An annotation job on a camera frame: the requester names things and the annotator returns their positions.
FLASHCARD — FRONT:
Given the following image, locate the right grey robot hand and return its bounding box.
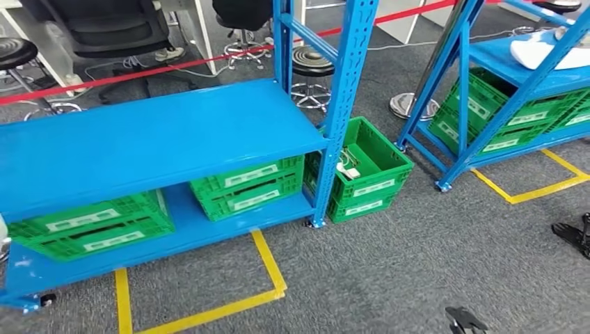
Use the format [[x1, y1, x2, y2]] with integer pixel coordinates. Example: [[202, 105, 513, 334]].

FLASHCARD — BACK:
[[443, 306, 488, 334]]

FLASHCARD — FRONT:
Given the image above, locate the blue metal shelf rack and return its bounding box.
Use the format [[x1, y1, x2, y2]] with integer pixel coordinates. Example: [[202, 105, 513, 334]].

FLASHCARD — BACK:
[[0, 0, 381, 315], [396, 0, 590, 193]]

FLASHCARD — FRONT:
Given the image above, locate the yellow floor tape square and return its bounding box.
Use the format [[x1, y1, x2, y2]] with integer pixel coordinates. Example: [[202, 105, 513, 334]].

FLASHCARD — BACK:
[[470, 148, 590, 205]]

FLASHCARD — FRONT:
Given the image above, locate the green plastic crate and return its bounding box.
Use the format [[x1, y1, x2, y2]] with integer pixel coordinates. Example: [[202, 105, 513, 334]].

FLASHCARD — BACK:
[[6, 189, 176, 263], [550, 92, 590, 133], [427, 66, 589, 157], [189, 154, 306, 223], [303, 116, 415, 225]]

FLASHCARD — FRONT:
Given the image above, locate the black round stool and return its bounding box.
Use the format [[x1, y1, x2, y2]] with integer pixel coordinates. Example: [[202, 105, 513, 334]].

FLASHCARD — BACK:
[[510, 0, 583, 37], [290, 45, 337, 114], [212, 0, 273, 71], [0, 36, 84, 122]]

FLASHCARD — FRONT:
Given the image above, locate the white desk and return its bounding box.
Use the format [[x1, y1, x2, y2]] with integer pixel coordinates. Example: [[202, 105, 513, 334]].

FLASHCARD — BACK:
[[375, 0, 429, 46], [159, 0, 218, 76], [0, 0, 88, 97]]

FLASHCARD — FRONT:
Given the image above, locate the person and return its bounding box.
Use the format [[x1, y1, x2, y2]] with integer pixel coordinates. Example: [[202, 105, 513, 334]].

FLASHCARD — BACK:
[[153, 46, 186, 63]]

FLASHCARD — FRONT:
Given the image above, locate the red barrier belt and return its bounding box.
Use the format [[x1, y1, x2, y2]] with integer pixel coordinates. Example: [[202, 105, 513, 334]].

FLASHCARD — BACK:
[[0, 0, 459, 108]]

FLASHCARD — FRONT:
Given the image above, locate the black office chair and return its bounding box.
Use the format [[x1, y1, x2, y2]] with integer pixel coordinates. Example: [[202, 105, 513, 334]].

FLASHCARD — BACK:
[[18, 0, 199, 104]]

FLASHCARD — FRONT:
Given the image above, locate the white cable bundle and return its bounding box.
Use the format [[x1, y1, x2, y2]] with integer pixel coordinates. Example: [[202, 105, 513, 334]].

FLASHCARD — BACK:
[[335, 148, 362, 182]]

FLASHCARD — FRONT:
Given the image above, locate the chrome stanchion post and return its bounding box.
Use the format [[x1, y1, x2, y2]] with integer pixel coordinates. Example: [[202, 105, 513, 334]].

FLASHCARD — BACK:
[[388, 0, 468, 122]]

